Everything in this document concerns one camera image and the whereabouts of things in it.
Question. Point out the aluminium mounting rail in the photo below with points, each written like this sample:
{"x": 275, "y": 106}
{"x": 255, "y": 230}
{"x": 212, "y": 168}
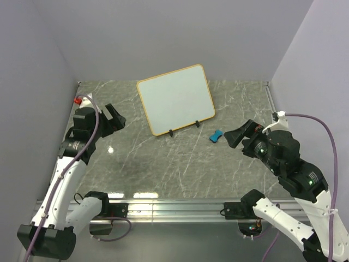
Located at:
{"x": 174, "y": 211}

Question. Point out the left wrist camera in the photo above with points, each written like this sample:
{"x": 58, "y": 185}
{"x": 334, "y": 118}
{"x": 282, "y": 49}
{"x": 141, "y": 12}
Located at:
{"x": 85, "y": 102}

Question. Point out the yellow framed whiteboard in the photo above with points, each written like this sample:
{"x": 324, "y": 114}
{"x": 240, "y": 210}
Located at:
{"x": 176, "y": 99}

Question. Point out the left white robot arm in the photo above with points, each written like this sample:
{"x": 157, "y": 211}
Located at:
{"x": 53, "y": 231}

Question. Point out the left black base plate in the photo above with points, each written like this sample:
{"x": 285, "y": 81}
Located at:
{"x": 117, "y": 210}

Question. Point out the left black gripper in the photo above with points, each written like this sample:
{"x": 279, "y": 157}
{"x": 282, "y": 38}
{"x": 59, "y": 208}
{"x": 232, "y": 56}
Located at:
{"x": 111, "y": 126}

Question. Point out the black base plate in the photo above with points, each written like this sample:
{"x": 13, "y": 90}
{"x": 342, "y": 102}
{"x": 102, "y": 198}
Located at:
{"x": 117, "y": 210}
{"x": 237, "y": 211}

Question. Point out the blue whiteboard eraser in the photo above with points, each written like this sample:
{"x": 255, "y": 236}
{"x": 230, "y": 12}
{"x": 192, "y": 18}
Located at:
{"x": 216, "y": 136}

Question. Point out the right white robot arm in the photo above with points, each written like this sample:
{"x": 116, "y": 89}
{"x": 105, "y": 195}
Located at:
{"x": 326, "y": 238}

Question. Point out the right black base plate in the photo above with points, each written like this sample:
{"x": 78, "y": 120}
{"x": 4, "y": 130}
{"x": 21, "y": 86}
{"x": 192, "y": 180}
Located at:
{"x": 237, "y": 211}

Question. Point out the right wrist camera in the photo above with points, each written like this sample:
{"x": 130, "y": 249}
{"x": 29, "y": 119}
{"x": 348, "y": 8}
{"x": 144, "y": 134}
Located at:
{"x": 280, "y": 122}

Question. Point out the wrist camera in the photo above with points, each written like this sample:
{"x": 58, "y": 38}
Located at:
{"x": 280, "y": 122}
{"x": 85, "y": 102}

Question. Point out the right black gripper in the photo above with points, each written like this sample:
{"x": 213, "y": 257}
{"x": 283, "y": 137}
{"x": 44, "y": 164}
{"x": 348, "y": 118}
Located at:
{"x": 250, "y": 127}

